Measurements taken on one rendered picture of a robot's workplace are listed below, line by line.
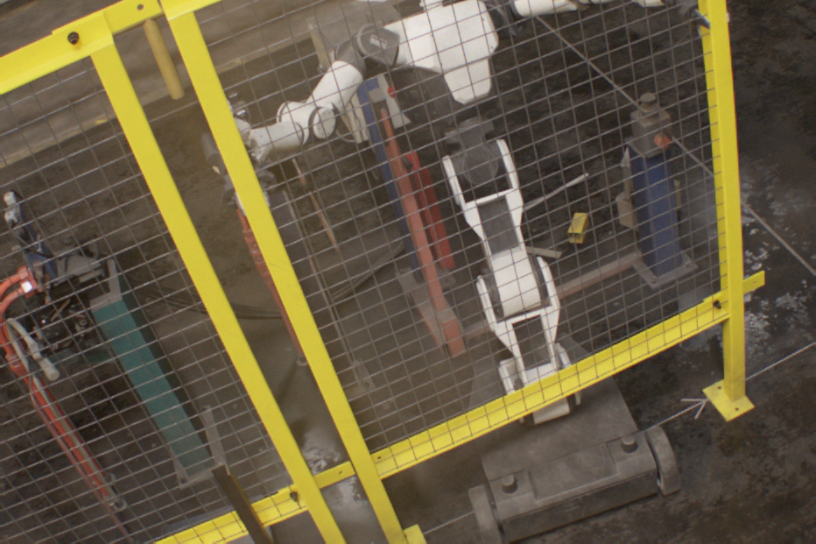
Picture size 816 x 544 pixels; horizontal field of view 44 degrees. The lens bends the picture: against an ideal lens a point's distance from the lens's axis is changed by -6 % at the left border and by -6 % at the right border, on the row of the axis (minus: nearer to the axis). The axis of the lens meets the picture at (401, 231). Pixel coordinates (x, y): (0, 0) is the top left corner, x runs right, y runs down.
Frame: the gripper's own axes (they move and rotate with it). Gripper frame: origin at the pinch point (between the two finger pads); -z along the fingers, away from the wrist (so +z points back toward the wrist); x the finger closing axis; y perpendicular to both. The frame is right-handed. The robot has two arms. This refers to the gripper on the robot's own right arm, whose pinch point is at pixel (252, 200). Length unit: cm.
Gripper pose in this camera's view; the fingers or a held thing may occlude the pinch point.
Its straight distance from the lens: 227.1
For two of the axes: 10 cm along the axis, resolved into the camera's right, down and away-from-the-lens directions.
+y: -2.3, -7.5, -6.1
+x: -9.2, 3.8, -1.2
